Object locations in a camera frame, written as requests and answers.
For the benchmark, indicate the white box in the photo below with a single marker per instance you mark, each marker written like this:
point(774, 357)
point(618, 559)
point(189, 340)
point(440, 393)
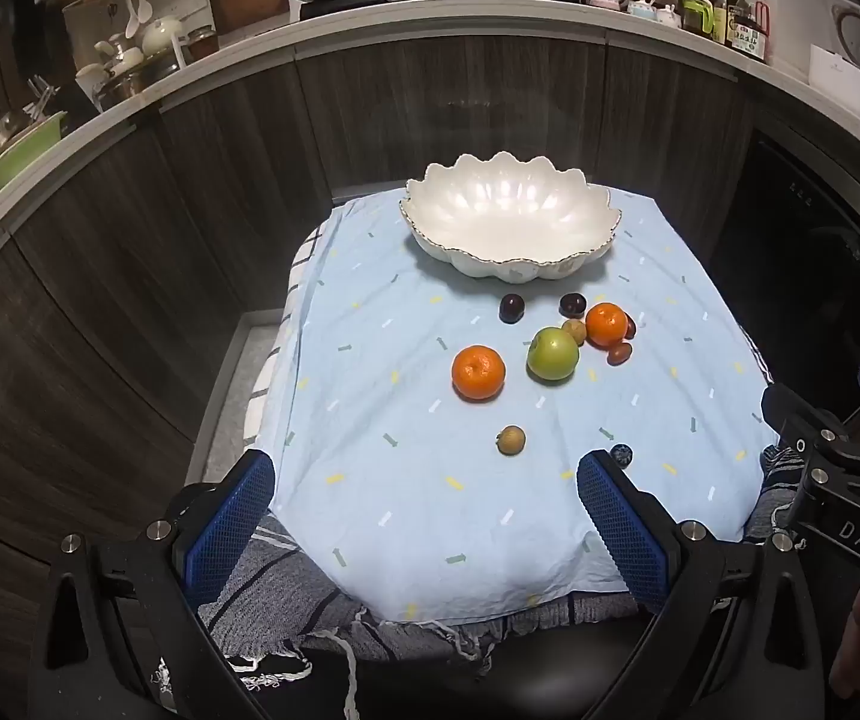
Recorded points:
point(842, 82)

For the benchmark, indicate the green oil bottle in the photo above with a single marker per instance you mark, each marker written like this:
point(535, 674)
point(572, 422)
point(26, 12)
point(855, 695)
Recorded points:
point(698, 11)

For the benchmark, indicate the black built-in oven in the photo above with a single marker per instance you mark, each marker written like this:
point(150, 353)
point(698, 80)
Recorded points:
point(812, 255)

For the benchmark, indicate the white ladle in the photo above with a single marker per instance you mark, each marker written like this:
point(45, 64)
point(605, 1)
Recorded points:
point(139, 7)

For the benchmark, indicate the light blue patterned tablecloth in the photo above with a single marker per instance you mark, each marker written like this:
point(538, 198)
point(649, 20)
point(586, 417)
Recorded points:
point(400, 465)

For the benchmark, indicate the black induction hob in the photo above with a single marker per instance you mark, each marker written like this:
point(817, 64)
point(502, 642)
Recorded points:
point(344, 6)

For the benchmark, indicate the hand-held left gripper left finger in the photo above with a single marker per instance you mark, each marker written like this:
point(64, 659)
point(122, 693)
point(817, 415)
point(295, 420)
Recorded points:
point(231, 525)

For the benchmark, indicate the dark purple plum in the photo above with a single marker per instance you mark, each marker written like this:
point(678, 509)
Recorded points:
point(511, 307)
point(571, 305)

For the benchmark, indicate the white rice cooker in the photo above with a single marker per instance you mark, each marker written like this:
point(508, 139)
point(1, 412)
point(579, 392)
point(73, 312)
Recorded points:
point(857, 26)

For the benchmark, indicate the white kitchen countertop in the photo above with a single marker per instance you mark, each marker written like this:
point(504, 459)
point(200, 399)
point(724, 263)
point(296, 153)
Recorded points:
point(475, 11)

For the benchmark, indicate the white teapot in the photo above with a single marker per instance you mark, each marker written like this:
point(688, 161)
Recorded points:
point(164, 34)

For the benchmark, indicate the white scalloped bowl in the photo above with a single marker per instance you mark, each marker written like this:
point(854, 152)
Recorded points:
point(509, 202)

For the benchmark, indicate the red grape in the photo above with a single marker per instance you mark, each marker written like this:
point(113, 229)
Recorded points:
point(620, 352)
point(631, 326)

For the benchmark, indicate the grey white plaid fringed blanket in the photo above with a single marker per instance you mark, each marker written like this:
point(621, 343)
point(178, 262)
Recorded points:
point(280, 592)

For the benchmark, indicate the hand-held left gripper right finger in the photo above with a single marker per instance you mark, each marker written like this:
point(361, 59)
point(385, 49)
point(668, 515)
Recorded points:
point(621, 532)

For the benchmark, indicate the small tan longan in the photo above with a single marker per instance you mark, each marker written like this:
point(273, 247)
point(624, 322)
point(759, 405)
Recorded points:
point(574, 331)
point(511, 440)

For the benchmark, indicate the black round seat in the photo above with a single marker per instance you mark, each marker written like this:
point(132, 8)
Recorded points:
point(475, 682)

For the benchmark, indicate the blueberry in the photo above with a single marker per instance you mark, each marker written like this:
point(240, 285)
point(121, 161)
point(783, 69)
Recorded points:
point(621, 454)

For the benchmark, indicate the mandarin orange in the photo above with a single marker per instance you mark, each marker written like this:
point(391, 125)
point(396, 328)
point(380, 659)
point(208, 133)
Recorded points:
point(606, 324)
point(479, 373)

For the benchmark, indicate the white condiment jar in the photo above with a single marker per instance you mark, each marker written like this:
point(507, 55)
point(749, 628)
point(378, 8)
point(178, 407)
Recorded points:
point(640, 7)
point(668, 15)

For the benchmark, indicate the green apple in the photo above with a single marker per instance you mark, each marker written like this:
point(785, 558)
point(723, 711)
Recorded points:
point(552, 354)

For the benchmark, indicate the green bowl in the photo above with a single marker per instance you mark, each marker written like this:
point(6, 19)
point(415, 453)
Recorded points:
point(25, 157)

